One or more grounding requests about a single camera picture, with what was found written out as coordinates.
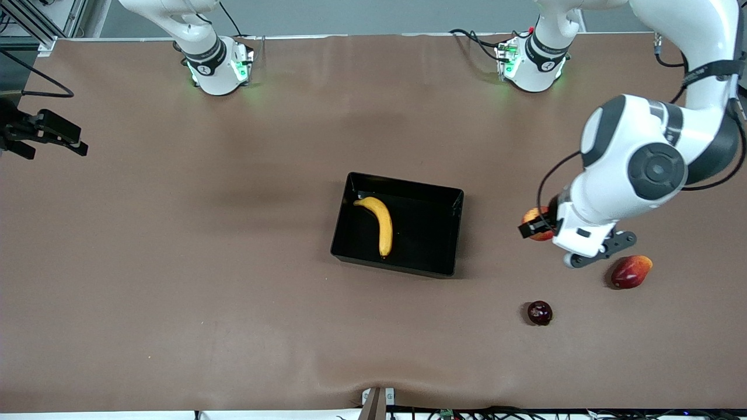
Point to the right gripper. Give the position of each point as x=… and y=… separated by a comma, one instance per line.
x=13, y=126

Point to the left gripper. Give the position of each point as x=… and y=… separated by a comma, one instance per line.
x=551, y=211

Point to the red yellow apple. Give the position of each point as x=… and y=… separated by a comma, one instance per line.
x=534, y=216

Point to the black plastic box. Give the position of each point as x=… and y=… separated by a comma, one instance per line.
x=420, y=245

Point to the yellow banana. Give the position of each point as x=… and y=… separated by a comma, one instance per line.
x=384, y=227

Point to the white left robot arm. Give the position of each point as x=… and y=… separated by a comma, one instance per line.
x=618, y=146

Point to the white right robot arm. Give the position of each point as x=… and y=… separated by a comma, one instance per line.
x=216, y=76

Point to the dark purple round fruit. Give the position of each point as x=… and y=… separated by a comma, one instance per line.
x=540, y=313

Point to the red yellow mango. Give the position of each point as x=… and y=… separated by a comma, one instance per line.
x=630, y=272

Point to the brown table cover sheet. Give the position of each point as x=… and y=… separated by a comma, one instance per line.
x=175, y=262

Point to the aluminium frame profile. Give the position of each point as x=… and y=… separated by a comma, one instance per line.
x=44, y=42

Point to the metal table edge bracket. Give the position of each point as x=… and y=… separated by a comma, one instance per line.
x=373, y=405

